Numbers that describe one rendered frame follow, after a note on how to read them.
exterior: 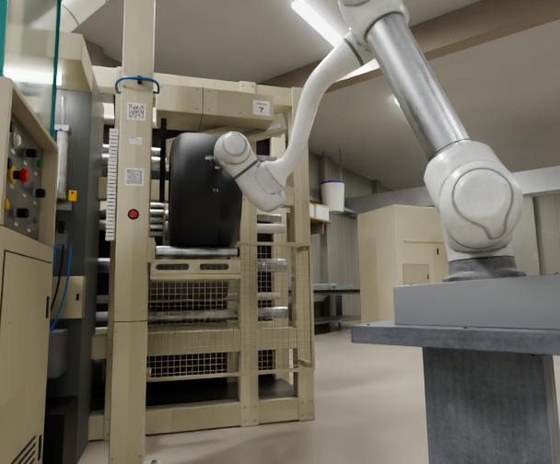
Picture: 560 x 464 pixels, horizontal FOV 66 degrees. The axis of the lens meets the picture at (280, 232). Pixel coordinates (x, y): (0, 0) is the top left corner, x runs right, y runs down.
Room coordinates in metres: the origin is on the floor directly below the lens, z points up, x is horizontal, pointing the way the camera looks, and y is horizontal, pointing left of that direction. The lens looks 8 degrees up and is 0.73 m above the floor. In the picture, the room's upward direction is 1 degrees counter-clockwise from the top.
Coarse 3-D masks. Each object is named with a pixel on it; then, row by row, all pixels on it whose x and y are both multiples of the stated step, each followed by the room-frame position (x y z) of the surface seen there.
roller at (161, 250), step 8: (160, 248) 1.74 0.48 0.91; (168, 248) 1.75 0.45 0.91; (176, 248) 1.76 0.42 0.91; (184, 248) 1.77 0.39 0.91; (192, 248) 1.78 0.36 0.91; (200, 248) 1.78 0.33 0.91; (208, 248) 1.79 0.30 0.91; (216, 248) 1.80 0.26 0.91; (224, 248) 1.81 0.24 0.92; (232, 248) 1.82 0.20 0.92; (160, 256) 1.75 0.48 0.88; (168, 256) 1.76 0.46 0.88; (176, 256) 1.77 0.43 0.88; (184, 256) 1.77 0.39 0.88; (192, 256) 1.78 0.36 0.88; (200, 256) 1.79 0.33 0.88; (208, 256) 1.80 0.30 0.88; (216, 256) 1.81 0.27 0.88; (224, 256) 1.82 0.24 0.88; (232, 256) 1.83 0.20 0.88
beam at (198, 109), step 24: (168, 96) 2.07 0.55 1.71; (192, 96) 2.10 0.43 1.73; (216, 96) 2.13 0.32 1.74; (240, 96) 2.17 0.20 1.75; (264, 96) 2.20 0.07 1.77; (168, 120) 2.18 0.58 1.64; (192, 120) 2.19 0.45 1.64; (216, 120) 2.19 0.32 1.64; (240, 120) 2.20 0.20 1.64; (264, 120) 2.21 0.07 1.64
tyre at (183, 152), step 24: (192, 144) 1.71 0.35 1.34; (192, 168) 1.66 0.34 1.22; (192, 192) 1.66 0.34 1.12; (240, 192) 1.74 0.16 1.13; (168, 216) 2.08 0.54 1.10; (192, 216) 1.69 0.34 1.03; (216, 216) 1.72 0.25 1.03; (240, 216) 1.78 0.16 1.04; (192, 240) 1.77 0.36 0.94; (216, 240) 1.79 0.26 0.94
